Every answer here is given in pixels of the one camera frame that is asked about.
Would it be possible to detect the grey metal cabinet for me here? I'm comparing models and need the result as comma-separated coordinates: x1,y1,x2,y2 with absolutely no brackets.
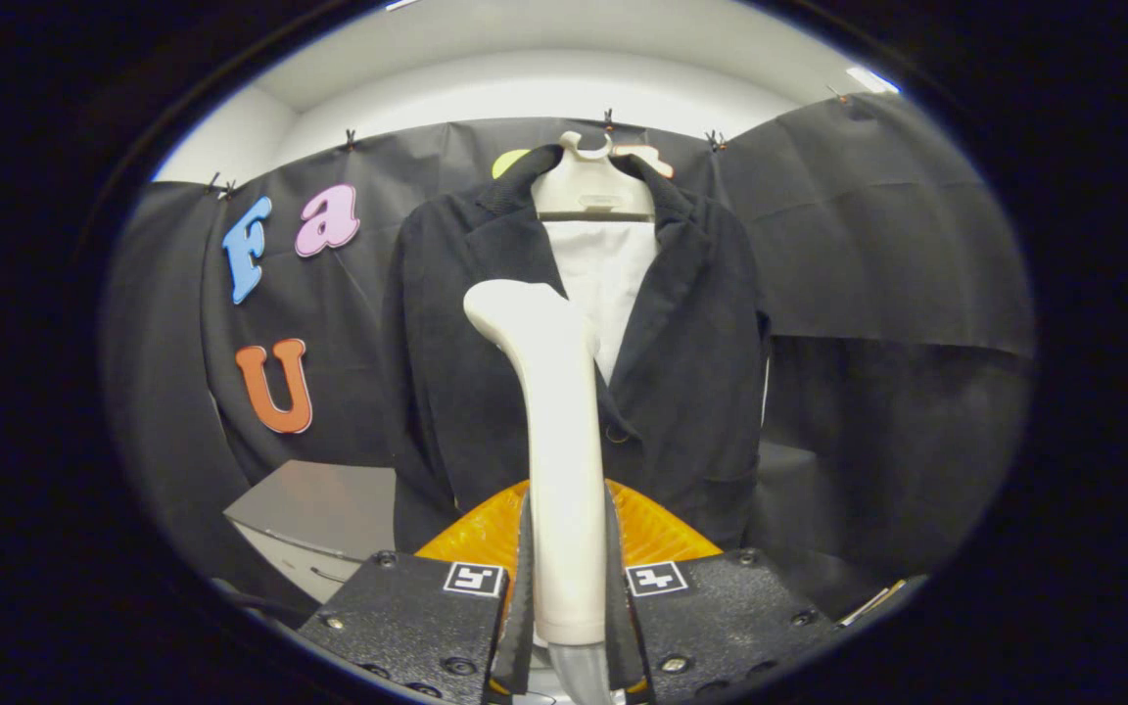
224,460,399,603

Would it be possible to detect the black backdrop cloth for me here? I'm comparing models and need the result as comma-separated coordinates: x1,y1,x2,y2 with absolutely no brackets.
99,93,1035,618

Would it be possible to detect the ceiling light panel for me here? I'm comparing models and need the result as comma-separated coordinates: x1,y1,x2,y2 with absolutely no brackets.
846,66,900,96

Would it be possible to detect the black blazer jacket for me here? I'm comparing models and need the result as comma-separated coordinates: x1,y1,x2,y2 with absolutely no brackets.
383,145,771,554

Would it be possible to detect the small cardboard box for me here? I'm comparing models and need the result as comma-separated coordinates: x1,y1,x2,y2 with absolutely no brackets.
838,578,927,628

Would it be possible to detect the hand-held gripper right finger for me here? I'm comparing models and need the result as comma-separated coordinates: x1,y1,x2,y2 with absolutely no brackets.
603,478,839,705

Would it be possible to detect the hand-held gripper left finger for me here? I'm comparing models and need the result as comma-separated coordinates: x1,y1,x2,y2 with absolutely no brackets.
298,478,538,705

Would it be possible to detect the white mannequin torso form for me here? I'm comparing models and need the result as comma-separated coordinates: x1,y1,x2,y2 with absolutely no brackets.
532,130,663,383

